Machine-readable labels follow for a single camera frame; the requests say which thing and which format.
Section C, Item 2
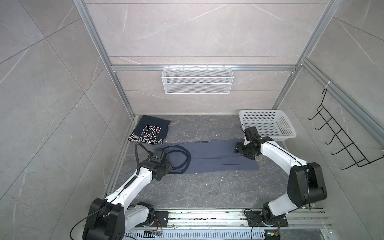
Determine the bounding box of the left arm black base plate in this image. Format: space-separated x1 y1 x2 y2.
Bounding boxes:
142 211 170 229

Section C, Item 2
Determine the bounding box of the navy tank top red trim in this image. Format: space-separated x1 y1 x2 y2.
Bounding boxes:
129 116 171 145

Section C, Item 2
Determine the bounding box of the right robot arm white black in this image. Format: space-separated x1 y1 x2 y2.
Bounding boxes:
234 138 328 226

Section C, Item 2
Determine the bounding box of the white wire mesh wall basket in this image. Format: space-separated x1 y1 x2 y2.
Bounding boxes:
162 67 234 95

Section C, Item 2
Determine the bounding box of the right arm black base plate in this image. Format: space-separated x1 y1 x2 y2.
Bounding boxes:
244 209 289 227

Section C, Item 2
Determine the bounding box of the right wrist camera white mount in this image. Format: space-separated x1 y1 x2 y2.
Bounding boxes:
244 127 260 143

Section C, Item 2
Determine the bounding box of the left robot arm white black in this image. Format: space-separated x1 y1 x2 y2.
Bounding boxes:
82 149 173 240

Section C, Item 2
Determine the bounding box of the black wire hook rack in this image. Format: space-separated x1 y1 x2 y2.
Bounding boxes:
308 89 384 170

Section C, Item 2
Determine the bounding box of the white plastic laundry basket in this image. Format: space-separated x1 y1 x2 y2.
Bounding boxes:
239 110 297 142

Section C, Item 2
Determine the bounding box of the left black corrugated cable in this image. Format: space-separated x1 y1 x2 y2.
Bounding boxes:
134 142 154 176

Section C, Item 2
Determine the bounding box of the grey-blue printed tank top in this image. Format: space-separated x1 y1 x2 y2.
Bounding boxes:
156 139 260 175

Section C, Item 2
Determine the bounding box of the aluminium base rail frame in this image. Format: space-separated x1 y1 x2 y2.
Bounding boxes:
122 209 338 240

